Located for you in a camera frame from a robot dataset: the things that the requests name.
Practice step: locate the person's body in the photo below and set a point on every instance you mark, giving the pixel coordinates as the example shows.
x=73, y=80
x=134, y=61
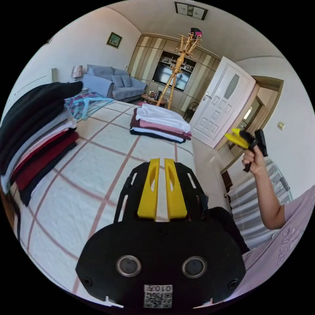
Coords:
x=283, y=248

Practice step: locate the bundle of blue hangers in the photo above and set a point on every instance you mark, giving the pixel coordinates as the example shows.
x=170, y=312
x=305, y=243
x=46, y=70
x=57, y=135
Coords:
x=82, y=104

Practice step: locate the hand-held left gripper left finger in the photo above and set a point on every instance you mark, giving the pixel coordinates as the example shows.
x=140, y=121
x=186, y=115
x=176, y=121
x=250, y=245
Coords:
x=147, y=194

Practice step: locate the small table with kettle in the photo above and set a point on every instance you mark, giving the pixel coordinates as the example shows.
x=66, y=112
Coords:
x=153, y=96

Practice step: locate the framed wall picture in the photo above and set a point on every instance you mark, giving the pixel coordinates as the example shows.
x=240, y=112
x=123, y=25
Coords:
x=114, y=39

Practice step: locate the bed with checked quilt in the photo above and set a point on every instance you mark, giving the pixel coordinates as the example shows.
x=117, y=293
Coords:
x=98, y=187

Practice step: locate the wall cupboard with television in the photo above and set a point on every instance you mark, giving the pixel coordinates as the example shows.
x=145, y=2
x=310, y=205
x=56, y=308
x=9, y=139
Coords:
x=147, y=59

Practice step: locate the grey sofa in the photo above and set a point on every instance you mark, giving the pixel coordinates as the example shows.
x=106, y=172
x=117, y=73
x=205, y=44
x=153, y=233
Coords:
x=118, y=83

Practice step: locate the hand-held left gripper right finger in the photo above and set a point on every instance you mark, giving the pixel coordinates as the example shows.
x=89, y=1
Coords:
x=176, y=197

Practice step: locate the wooden coat stand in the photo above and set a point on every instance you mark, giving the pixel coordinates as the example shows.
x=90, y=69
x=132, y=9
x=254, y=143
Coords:
x=177, y=65

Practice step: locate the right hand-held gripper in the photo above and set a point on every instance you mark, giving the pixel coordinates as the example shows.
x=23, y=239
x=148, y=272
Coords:
x=260, y=142

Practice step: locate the wall switch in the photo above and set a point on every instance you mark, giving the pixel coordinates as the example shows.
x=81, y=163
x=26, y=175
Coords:
x=281, y=126

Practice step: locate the ceiling lamp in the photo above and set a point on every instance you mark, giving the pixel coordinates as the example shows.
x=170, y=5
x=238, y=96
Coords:
x=190, y=10

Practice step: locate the table lamp with patterned shade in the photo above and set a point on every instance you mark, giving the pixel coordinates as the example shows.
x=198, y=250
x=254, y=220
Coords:
x=76, y=71

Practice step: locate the dark chair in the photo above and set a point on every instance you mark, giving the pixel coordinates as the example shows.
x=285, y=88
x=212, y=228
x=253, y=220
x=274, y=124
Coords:
x=190, y=109

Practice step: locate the person's right forearm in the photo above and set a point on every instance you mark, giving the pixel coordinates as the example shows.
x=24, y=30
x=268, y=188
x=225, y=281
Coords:
x=269, y=201

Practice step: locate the pile of clothes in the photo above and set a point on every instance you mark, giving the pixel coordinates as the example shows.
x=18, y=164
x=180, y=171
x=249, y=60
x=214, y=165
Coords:
x=34, y=118
x=161, y=119

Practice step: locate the person's right hand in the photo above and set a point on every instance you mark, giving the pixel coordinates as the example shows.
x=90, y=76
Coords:
x=258, y=163

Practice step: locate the white door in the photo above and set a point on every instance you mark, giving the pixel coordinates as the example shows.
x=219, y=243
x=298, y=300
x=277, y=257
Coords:
x=221, y=103

